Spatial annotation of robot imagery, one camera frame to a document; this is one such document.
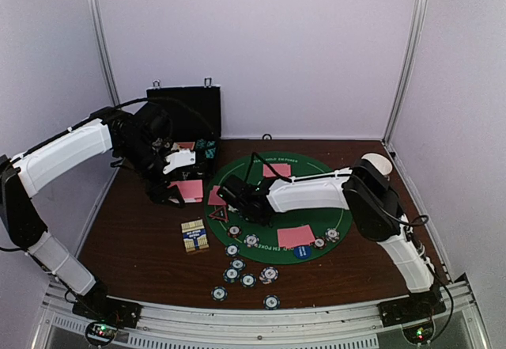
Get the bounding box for black poker set case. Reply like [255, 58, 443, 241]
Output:
[146, 78, 221, 180]

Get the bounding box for red-backed card deck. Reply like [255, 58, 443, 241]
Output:
[169, 180, 204, 203]

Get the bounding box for blue tan chip stack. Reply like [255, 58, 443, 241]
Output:
[259, 267, 279, 285]

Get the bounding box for black red triangle all-in button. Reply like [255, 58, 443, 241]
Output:
[209, 206, 228, 223]

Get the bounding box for blue tan chips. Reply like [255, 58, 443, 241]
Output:
[325, 228, 340, 243]

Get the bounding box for boxed card deck in case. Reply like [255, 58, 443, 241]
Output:
[173, 142, 195, 151]

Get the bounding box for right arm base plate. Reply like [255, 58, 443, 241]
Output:
[378, 298, 447, 327]

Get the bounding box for dealt red card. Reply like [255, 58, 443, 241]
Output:
[208, 185, 227, 207]
[277, 225, 315, 248]
[262, 163, 292, 178]

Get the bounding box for white patterned teacup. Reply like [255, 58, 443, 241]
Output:
[361, 153, 393, 178]

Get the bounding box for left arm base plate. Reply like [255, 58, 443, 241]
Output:
[72, 298, 142, 328]

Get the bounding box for gold card deck box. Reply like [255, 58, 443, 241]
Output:
[181, 219, 209, 253]

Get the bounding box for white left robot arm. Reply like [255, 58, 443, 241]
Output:
[1, 103, 197, 321]

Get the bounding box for aluminium front rail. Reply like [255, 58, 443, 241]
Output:
[28, 281, 492, 348]

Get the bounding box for teal chip row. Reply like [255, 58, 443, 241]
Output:
[203, 141, 217, 160]

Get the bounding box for dark green chip row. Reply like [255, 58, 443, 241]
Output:
[194, 138, 208, 150]

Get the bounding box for dealt red card top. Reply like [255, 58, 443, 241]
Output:
[262, 163, 292, 178]

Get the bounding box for black orange chips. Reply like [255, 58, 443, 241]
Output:
[313, 237, 327, 250]
[227, 226, 242, 238]

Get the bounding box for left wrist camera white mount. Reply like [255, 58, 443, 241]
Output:
[163, 149, 196, 175]

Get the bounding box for blue small blind button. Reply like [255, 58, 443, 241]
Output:
[293, 245, 312, 260]

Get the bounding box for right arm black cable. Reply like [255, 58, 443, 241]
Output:
[379, 198, 455, 326]

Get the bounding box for blue tan chips mat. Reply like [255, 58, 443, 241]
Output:
[244, 233, 260, 248]

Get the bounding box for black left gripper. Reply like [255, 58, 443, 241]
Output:
[117, 137, 185, 208]

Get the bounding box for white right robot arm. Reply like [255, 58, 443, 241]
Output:
[221, 159, 436, 319]

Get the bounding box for dealt red card bottom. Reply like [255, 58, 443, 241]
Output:
[277, 225, 315, 248]

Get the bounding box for green round poker mat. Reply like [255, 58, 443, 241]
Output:
[204, 154, 352, 265]

